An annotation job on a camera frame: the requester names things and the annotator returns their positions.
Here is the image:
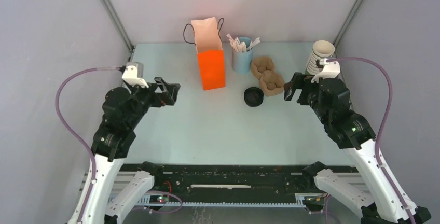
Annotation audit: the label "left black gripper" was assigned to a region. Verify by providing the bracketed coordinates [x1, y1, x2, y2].
[127, 75, 181, 127]

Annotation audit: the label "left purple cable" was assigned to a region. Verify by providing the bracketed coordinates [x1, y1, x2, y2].
[55, 66, 125, 223]

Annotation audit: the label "light blue holder cup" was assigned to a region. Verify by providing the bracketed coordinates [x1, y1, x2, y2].
[232, 37, 253, 74]

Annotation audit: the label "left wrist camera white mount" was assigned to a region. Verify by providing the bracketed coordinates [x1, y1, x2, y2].
[122, 62, 149, 88]

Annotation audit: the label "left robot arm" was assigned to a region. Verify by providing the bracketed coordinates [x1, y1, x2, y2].
[69, 77, 181, 223]

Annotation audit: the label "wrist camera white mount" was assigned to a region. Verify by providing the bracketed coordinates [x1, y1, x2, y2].
[122, 62, 149, 88]
[311, 58, 340, 83]

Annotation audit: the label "stack of black lids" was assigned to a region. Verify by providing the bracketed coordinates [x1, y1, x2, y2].
[243, 87, 264, 107]

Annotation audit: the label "white stir stick packets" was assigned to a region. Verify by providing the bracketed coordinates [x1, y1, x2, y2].
[226, 34, 260, 53]

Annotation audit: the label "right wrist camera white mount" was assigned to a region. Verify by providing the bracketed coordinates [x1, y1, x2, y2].
[311, 58, 340, 83]

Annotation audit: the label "orange paper bag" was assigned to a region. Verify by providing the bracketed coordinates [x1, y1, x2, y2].
[183, 17, 226, 91]

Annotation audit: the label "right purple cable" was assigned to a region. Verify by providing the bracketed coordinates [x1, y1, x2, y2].
[325, 57, 417, 224]

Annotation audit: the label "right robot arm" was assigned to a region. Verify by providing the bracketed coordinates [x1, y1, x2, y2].
[284, 73, 432, 223]

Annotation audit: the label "purple cable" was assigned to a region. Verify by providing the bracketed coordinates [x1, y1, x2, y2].
[325, 57, 417, 224]
[55, 66, 125, 223]

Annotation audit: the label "brown pulp cup carrier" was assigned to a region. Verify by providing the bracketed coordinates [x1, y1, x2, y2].
[251, 56, 285, 97]

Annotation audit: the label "stack of paper cups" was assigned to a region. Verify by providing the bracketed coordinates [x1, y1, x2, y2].
[306, 40, 335, 75]

